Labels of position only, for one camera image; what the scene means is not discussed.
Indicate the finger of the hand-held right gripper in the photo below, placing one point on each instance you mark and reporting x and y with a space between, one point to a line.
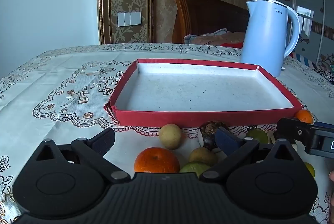
294 128
323 124

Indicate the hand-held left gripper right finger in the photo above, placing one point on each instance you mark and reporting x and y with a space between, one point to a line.
227 139

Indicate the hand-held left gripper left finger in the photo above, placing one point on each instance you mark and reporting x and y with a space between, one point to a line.
103 144

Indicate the small orange tangerine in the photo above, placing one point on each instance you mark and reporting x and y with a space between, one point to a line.
304 116

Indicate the dark water chestnut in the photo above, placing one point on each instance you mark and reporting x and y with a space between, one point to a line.
208 135

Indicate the small green tangerine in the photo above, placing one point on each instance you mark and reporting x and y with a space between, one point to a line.
310 169

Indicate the tan longan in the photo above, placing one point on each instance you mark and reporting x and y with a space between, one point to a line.
170 136
202 156

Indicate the large green tangerine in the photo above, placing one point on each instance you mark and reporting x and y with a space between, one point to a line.
258 136

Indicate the green cucumber piece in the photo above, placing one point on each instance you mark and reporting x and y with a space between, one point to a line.
193 168

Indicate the large orange tangerine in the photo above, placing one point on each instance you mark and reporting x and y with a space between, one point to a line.
156 161

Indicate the red cardboard tray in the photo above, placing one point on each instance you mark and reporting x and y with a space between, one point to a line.
195 88

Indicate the person's right hand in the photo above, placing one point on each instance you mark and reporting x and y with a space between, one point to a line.
332 176

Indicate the colourful striped bedding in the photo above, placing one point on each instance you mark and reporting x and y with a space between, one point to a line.
315 65

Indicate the light blue electric kettle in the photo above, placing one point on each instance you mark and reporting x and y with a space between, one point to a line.
263 36

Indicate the pink and grey blanket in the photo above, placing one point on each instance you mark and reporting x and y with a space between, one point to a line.
216 36

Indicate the floral sliding door wardrobe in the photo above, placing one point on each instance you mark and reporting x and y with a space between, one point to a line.
310 18

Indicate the wooden headboard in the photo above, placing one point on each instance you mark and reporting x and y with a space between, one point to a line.
208 18

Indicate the white light switch panel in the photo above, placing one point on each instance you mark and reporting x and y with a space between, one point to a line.
129 19

